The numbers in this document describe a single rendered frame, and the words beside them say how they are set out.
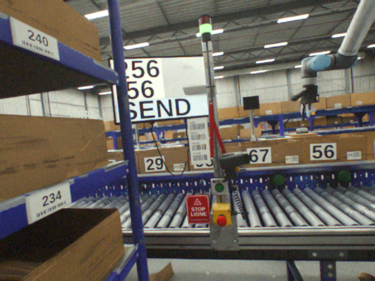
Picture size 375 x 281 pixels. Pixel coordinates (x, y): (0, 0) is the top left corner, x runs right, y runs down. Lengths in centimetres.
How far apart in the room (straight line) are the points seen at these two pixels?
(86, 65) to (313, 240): 98
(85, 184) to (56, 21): 27
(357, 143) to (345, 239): 79
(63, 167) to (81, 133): 7
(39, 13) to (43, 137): 18
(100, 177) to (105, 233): 12
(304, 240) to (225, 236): 32
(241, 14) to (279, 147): 1335
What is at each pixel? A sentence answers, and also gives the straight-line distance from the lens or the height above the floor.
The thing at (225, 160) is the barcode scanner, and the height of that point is 107.
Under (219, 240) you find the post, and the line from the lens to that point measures 97.
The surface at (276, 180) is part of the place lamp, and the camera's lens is 145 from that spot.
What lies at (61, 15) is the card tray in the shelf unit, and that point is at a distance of 45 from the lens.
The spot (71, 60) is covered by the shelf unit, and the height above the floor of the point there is 132.
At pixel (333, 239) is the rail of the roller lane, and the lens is 105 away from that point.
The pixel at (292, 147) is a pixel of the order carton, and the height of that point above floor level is 101.
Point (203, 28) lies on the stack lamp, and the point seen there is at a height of 160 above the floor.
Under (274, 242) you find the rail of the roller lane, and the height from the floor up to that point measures 70.
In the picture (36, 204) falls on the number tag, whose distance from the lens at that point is 29.
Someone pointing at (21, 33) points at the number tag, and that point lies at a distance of 32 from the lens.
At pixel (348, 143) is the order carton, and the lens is 166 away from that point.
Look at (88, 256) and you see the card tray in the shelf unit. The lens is 43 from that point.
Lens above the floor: 120
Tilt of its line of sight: 3 degrees down
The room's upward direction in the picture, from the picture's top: 6 degrees counter-clockwise
